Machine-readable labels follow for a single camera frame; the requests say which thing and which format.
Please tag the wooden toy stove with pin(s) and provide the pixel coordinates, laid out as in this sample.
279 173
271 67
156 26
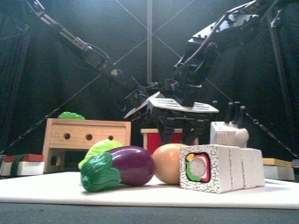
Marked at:
85 132

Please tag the white sushi roll toy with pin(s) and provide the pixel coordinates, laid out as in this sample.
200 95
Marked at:
223 169

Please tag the beige egg toy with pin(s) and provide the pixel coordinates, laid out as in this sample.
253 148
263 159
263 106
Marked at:
165 163

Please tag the green pea pod toy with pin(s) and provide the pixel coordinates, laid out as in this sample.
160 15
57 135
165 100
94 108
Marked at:
70 115

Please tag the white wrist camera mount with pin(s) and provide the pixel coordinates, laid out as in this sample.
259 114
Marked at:
140 106
175 104

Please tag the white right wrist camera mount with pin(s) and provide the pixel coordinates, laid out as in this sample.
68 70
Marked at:
175 104

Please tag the light green lettuce toy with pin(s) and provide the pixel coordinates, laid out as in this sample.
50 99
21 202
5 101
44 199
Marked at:
98 147

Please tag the red tuna sushi toy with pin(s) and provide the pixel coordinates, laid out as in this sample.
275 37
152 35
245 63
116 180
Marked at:
26 164

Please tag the wooden box with red drawer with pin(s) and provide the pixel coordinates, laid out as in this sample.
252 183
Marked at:
152 141

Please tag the vertical frame pole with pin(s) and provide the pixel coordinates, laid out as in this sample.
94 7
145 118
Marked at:
149 38

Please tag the purple eggplant toy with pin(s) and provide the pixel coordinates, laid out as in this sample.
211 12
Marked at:
129 166

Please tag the white knife block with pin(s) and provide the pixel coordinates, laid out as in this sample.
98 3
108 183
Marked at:
223 134

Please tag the yellow egg sushi toy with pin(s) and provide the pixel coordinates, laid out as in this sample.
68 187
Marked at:
276 167

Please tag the white cutting board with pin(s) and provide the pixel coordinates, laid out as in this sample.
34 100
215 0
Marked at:
146 197

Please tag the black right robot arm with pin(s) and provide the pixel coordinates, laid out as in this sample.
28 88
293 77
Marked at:
217 32

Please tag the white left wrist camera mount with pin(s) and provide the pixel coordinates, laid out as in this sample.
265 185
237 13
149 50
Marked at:
140 106

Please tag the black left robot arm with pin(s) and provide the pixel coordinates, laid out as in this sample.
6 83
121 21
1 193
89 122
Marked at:
89 55

